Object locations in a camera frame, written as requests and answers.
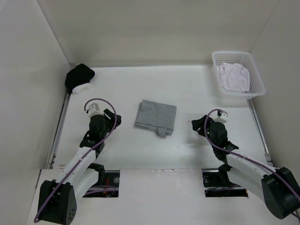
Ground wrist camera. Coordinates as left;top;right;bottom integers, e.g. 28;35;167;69
214;111;228;124
86;103;103;118

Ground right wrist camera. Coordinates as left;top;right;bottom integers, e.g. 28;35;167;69
214;111;228;124

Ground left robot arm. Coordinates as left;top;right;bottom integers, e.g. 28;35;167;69
34;106;121;225

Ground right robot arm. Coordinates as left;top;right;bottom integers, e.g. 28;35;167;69
191;115;300;219

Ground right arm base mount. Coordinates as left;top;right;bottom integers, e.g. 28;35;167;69
202;165;248;197

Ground white plastic basket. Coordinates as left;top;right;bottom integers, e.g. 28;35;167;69
211;51;266;100

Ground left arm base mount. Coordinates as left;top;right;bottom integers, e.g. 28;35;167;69
83;170;120;198

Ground black folded tank top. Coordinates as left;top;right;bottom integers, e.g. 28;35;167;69
65;64;95;94

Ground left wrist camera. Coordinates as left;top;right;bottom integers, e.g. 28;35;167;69
86;103;103;118

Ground white folded tank top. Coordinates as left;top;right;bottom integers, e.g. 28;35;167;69
72;82;92;94

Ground pale pink tank top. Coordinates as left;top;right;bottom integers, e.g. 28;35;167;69
219;62;250;92

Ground grey tank top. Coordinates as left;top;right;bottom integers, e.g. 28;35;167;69
134;99;177;138

